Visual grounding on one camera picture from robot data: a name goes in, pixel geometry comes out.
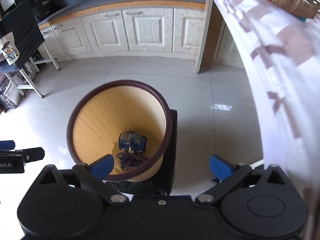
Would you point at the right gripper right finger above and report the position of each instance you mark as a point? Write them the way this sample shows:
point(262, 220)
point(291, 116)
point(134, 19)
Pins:
point(229, 175)

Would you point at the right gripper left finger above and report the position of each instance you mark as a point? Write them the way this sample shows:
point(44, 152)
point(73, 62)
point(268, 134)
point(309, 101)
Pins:
point(91, 178)

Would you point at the blue purple floral plastic bag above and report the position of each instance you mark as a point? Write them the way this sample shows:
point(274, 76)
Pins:
point(129, 161)

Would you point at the brown rimmed wicker trash bin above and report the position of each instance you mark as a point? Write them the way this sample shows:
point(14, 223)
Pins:
point(117, 107)

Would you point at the crushed blue can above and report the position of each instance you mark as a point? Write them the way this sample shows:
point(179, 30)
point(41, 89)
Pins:
point(131, 142)

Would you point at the white metal rack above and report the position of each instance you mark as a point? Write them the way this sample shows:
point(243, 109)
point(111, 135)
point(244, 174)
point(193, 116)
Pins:
point(29, 82)

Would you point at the ceramic cartoon mug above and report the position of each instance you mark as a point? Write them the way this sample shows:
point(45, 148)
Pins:
point(10, 52)

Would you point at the checkered brown white tablecloth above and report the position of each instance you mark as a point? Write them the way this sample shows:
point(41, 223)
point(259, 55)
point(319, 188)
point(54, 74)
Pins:
point(280, 54)

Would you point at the teal round lid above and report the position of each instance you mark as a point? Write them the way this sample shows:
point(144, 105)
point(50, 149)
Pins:
point(303, 19)

